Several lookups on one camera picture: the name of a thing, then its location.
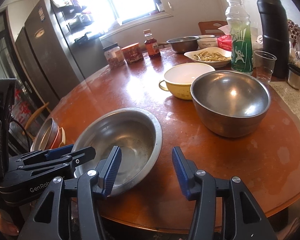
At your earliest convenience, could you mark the clear plastic cup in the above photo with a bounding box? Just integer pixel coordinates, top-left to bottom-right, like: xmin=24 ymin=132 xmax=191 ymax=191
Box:
xmin=254 ymin=50 xmax=277 ymax=83

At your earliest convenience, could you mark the white ceramic bowl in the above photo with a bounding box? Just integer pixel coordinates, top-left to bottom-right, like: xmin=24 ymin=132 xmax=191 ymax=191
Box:
xmin=197 ymin=35 xmax=218 ymax=50

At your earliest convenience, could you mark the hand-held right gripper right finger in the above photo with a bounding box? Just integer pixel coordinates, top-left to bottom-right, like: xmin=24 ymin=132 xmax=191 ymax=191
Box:
xmin=172 ymin=147 xmax=275 ymax=240

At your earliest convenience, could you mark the curved wooden armchair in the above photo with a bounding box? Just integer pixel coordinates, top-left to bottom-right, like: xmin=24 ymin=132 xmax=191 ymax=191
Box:
xmin=22 ymin=102 xmax=53 ymax=140

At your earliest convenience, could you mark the steel thermos cap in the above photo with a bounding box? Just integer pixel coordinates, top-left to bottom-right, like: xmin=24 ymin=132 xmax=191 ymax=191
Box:
xmin=287 ymin=64 xmax=300 ymax=90

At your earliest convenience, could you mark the black thermos flask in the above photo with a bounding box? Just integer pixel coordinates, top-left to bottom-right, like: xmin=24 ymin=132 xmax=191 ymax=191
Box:
xmin=256 ymin=0 xmax=290 ymax=78

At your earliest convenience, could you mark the steel pan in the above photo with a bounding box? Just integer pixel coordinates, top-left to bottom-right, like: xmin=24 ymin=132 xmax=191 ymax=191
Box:
xmin=31 ymin=117 xmax=58 ymax=152

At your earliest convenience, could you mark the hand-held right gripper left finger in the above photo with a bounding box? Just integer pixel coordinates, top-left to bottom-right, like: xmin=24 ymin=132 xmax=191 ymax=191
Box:
xmin=17 ymin=145 xmax=122 ymax=240

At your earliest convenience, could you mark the clear jar black lid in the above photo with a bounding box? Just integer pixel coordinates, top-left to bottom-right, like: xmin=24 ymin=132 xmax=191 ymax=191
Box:
xmin=103 ymin=43 xmax=126 ymax=70

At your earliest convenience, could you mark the red label jar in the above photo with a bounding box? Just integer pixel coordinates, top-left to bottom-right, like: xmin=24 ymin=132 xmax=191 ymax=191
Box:
xmin=121 ymin=42 xmax=144 ymax=65

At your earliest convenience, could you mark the brown sauce bottle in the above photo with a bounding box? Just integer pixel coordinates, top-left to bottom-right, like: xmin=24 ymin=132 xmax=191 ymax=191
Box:
xmin=143 ymin=29 xmax=161 ymax=59

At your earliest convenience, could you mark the newspaper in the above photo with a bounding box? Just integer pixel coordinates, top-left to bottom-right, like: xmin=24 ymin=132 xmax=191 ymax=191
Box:
xmin=269 ymin=81 xmax=300 ymax=125

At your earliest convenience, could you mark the red tissue pack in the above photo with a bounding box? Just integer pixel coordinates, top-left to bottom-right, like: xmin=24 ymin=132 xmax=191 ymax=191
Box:
xmin=217 ymin=25 xmax=233 ymax=52

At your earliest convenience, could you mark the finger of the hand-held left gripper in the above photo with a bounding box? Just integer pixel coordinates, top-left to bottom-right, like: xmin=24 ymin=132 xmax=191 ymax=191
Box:
xmin=22 ymin=147 xmax=96 ymax=174
xmin=10 ymin=144 xmax=75 ymax=167

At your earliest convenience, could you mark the white dish with food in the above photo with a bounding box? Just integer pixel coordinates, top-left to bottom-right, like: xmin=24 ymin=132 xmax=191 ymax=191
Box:
xmin=184 ymin=49 xmax=232 ymax=68

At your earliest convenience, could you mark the small steel basin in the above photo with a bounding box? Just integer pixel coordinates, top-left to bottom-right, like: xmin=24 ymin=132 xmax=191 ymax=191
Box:
xmin=166 ymin=36 xmax=200 ymax=53

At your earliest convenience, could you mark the red dotted bag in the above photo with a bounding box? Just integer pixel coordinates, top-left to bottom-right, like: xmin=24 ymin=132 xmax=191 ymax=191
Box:
xmin=287 ymin=19 xmax=300 ymax=63

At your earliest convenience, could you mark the yellow enamel bowl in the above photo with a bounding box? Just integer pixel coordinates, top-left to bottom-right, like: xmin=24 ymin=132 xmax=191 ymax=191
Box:
xmin=159 ymin=63 xmax=216 ymax=100

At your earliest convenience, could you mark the wide steel bowl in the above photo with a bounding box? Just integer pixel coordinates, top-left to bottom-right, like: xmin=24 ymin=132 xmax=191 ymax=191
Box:
xmin=71 ymin=108 xmax=163 ymax=197

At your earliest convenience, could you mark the green label plastic bottle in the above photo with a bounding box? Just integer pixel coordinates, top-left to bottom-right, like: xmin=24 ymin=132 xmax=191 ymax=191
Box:
xmin=225 ymin=0 xmax=253 ymax=75

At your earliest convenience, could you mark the glass door red lettering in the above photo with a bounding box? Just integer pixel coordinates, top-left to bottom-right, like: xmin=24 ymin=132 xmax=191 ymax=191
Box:
xmin=0 ymin=12 xmax=40 ymax=155

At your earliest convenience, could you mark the black wall shelf rack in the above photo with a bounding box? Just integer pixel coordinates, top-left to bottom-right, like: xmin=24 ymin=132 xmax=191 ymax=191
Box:
xmin=50 ymin=0 xmax=105 ymax=43

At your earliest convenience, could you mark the deep steel bowl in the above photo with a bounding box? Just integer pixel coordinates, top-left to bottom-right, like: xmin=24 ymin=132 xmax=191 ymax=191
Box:
xmin=190 ymin=70 xmax=271 ymax=138

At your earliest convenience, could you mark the wooden chair carved backrest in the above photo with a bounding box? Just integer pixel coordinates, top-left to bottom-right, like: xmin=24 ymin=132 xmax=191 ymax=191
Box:
xmin=198 ymin=21 xmax=228 ymax=37

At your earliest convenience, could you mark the grey refrigerator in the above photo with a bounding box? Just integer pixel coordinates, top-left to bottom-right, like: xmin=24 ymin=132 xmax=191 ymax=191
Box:
xmin=15 ymin=0 xmax=108 ymax=105

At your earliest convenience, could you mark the person's left hand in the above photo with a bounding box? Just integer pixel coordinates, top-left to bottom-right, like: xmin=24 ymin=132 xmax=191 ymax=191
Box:
xmin=0 ymin=211 xmax=18 ymax=236

